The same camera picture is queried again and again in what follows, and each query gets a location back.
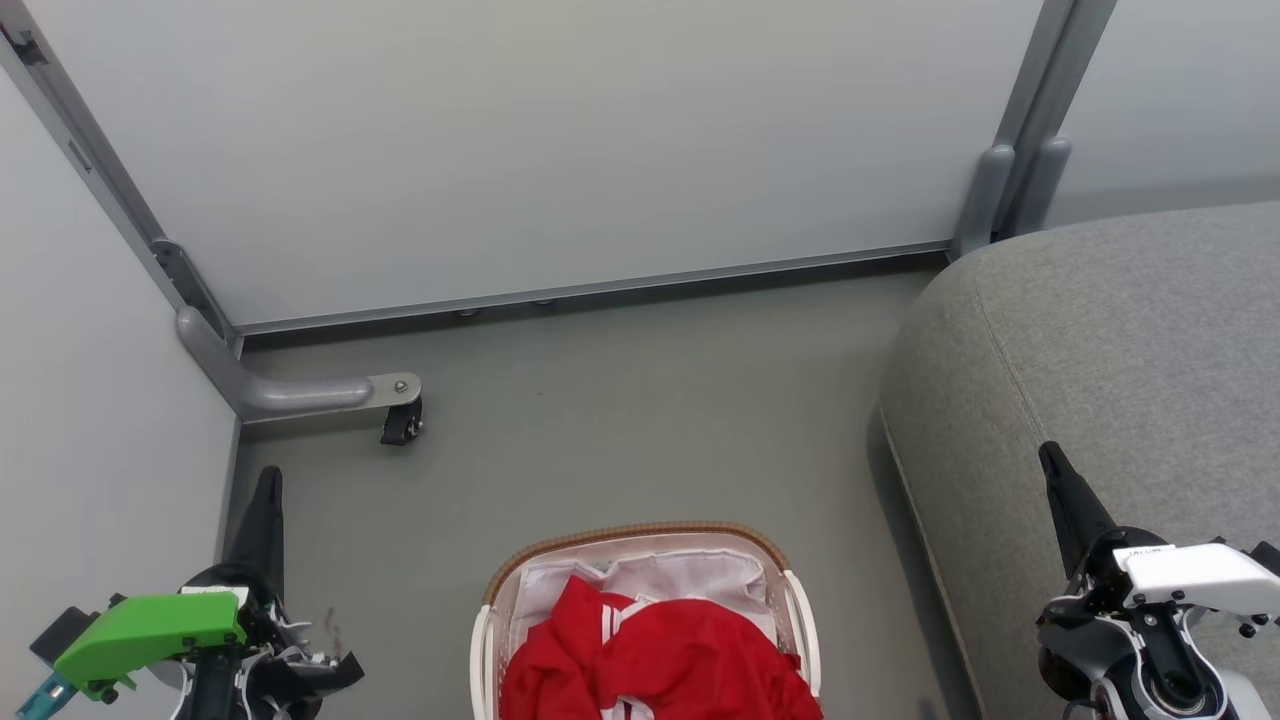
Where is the white fabric basket liner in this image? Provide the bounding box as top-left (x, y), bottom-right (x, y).
top-left (508, 548), bottom-right (783, 681)

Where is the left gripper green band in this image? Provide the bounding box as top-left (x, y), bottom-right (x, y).
top-left (30, 465), bottom-right (306, 701)

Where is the grey curved partition foot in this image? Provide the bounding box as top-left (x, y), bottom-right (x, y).
top-left (177, 305), bottom-right (423, 423)

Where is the teal left cable connector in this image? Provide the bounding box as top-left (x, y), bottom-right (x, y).
top-left (14, 672), bottom-right (77, 720)

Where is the white laundry basket brown rim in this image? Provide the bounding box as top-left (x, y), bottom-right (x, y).
top-left (470, 520), bottom-right (824, 720)

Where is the grey partition double post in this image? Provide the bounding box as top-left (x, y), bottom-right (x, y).
top-left (950, 0), bottom-right (1118, 263)

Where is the plain red shirt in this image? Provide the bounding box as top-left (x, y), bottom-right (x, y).
top-left (600, 598), bottom-right (824, 720)

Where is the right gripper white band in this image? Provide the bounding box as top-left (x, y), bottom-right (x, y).
top-left (1038, 441), bottom-right (1280, 638)

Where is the grey partition corner post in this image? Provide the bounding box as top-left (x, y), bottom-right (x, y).
top-left (0, 0), bottom-right (243, 353)

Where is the black caster wheel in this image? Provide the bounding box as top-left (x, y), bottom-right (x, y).
top-left (380, 398), bottom-right (426, 447)

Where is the grey fabric sofa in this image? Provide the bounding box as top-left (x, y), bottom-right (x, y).
top-left (878, 200), bottom-right (1280, 720)

